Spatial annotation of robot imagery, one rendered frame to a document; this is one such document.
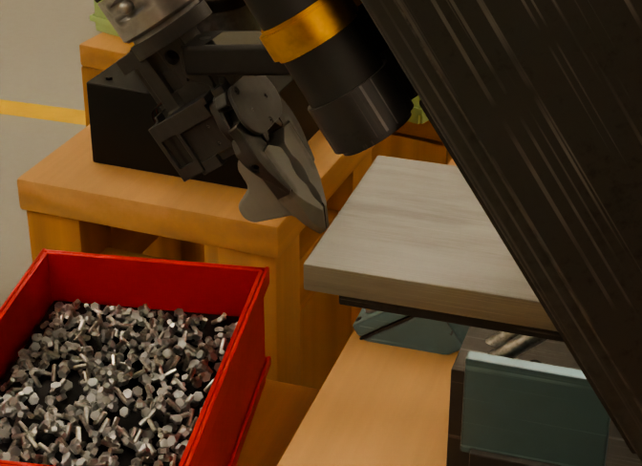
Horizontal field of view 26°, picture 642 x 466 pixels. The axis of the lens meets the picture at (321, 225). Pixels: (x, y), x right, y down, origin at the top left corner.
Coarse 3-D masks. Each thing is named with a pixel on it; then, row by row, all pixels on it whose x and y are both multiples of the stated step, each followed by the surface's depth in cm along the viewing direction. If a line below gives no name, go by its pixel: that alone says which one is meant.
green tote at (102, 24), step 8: (96, 8) 214; (96, 16) 214; (104, 16) 214; (96, 24) 215; (104, 24) 214; (112, 32) 214; (416, 96) 182; (416, 104) 183; (416, 112) 183; (408, 120) 185; (416, 120) 184; (424, 120) 184
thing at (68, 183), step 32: (64, 160) 160; (320, 160) 160; (352, 160) 165; (32, 192) 156; (64, 192) 154; (96, 192) 153; (128, 192) 153; (160, 192) 153; (192, 192) 153; (224, 192) 153; (128, 224) 153; (160, 224) 151; (192, 224) 150; (224, 224) 148; (256, 224) 147; (288, 224) 148
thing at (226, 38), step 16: (208, 32) 112; (224, 32) 112; (240, 32) 111; (256, 32) 111; (192, 48) 109; (208, 48) 109; (224, 48) 108; (240, 48) 108; (256, 48) 107; (192, 64) 110; (208, 64) 109; (224, 64) 109; (240, 64) 108; (256, 64) 108; (272, 64) 107
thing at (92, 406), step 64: (64, 256) 126; (128, 256) 126; (0, 320) 116; (64, 320) 125; (128, 320) 124; (192, 320) 124; (256, 320) 122; (0, 384) 116; (64, 384) 114; (128, 384) 116; (192, 384) 115; (256, 384) 125; (0, 448) 108; (64, 448) 106; (128, 448) 108; (192, 448) 101
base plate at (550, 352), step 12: (540, 348) 116; (552, 348) 116; (564, 348) 116; (528, 360) 114; (540, 360) 114; (552, 360) 114; (564, 360) 114; (612, 432) 106; (612, 444) 104; (624, 444) 104; (612, 456) 103; (624, 456) 103; (636, 456) 103
